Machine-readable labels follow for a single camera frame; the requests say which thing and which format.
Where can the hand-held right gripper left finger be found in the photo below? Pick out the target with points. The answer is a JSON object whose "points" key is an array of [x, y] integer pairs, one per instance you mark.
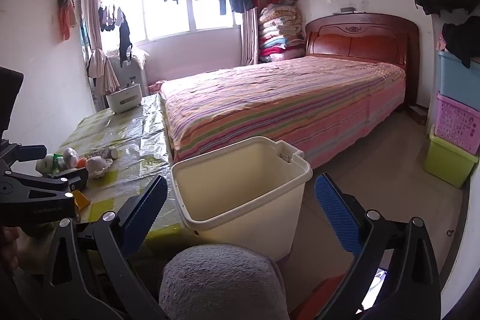
{"points": [[144, 215]]}

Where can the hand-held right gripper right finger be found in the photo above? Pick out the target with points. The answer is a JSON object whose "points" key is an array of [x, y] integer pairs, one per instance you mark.
{"points": [[337, 215]]}

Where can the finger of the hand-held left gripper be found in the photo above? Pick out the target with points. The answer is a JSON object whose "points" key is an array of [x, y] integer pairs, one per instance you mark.
{"points": [[37, 188], [32, 152]]}

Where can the green wet wipes packet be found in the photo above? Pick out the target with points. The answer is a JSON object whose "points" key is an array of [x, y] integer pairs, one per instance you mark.
{"points": [[47, 164]]}

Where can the white knitted item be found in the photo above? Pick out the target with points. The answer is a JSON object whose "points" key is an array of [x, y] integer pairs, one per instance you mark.
{"points": [[96, 165]]}

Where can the cream plastic trash bin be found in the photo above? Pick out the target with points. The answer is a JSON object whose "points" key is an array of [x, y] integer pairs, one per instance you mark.
{"points": [[240, 207]]}

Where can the person's left hand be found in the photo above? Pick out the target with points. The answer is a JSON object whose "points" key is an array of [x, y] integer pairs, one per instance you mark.
{"points": [[7, 245]]}

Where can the yellow checked plastic tablecloth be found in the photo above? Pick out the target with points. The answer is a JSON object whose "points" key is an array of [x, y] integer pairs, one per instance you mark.
{"points": [[131, 140]]}

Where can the grey fuzzy cloth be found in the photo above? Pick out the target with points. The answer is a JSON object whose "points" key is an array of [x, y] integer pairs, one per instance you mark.
{"points": [[221, 286]]}

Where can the small white basket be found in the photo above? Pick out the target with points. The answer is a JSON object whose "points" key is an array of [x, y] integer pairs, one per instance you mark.
{"points": [[123, 98]]}

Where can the beige tied curtain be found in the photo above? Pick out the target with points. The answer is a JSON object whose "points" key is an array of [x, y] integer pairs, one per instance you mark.
{"points": [[92, 24]]}

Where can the green storage box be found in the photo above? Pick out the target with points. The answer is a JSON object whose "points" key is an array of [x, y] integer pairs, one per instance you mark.
{"points": [[446, 162]]}

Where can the bed with striped sheet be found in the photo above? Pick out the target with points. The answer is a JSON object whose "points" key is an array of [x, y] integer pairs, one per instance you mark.
{"points": [[285, 102]]}

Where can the white cabinet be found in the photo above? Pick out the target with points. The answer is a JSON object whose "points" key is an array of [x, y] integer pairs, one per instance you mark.
{"points": [[135, 74]]}

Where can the black hanging garment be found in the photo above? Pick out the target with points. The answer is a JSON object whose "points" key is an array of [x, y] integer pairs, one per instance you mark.
{"points": [[125, 39]]}

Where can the pink plastic basket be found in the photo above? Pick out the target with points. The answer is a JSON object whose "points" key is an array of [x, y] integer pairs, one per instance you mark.
{"points": [[457, 125]]}

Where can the red wooden headboard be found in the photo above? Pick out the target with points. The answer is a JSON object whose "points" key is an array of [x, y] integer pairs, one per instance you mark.
{"points": [[360, 39]]}

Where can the blue storage box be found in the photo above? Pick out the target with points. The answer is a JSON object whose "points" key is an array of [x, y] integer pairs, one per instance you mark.
{"points": [[455, 80]]}

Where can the stack of folded blankets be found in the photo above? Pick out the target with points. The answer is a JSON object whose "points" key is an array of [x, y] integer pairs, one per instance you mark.
{"points": [[279, 31]]}

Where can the pink curtain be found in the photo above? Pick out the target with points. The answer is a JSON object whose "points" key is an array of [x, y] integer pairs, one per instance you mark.
{"points": [[249, 39]]}

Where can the small dark box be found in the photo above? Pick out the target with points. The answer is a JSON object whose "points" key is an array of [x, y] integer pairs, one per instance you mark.
{"points": [[347, 10]]}

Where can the dark cloth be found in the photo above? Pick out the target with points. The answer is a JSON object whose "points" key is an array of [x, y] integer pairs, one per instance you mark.
{"points": [[461, 39]]}

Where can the orange cloth on wall hook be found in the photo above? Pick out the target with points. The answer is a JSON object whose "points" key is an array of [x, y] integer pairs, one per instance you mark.
{"points": [[67, 18]]}

